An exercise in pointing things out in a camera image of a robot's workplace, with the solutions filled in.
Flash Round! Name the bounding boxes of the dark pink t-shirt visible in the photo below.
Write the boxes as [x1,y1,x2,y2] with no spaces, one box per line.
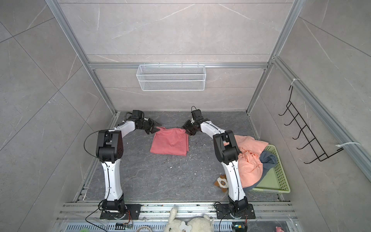
[150,127,189,157]

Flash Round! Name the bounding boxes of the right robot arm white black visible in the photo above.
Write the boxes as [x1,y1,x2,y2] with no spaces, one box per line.
[183,106,256,219]

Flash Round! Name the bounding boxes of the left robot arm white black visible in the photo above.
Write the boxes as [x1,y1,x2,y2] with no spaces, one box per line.
[96,110,161,220]

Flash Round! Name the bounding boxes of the small brown plush toy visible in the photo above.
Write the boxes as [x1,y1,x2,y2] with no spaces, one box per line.
[214,175,229,192]

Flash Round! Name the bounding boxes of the light salmon t-shirt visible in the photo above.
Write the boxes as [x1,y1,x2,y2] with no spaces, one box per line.
[235,135,269,191]

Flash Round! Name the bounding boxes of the grey blue t-shirt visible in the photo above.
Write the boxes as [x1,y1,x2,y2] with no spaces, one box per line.
[243,150,277,193]

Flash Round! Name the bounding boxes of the white plush bunny toy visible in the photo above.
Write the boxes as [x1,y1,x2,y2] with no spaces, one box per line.
[164,207,214,232]

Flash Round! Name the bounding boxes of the green plastic basket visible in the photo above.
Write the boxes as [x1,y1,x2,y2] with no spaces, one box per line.
[252,145,291,194]

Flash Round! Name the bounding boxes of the white wire mesh basket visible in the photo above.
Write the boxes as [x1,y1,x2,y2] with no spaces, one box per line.
[136,64,207,91]

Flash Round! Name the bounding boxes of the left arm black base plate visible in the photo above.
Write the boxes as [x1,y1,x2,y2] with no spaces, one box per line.
[100,204,142,220]

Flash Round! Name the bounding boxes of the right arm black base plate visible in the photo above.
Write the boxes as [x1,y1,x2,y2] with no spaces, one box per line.
[214,203,256,219]

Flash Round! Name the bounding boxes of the aluminium frame rails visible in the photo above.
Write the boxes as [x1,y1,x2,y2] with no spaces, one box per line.
[51,202,303,232]

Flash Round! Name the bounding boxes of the black wire hook rack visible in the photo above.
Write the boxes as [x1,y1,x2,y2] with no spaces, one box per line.
[278,86,344,164]

